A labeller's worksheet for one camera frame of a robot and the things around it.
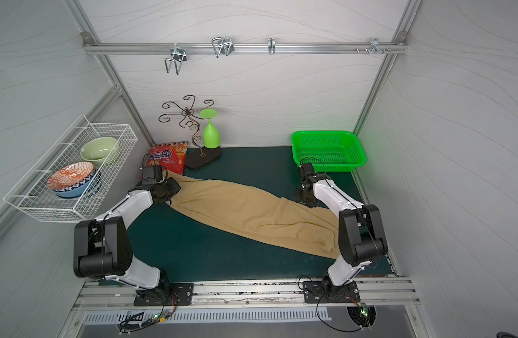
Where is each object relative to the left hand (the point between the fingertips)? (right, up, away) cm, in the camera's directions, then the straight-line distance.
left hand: (177, 187), depth 93 cm
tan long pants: (+35, -13, +3) cm, 37 cm away
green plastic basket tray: (+76, +18, +26) cm, 83 cm away
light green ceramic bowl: (-20, +15, -19) cm, 31 cm away
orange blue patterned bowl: (-20, +5, -29) cm, 36 cm away
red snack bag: (-11, +15, +19) cm, 26 cm away
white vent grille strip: (-4, -43, -21) cm, 48 cm away
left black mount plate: (+9, -36, -19) cm, 42 cm away
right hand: (+56, -5, 0) cm, 56 cm away
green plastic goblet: (+15, +24, +2) cm, 29 cm away
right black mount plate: (+60, -35, -19) cm, 72 cm away
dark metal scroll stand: (+3, +13, +22) cm, 26 cm away
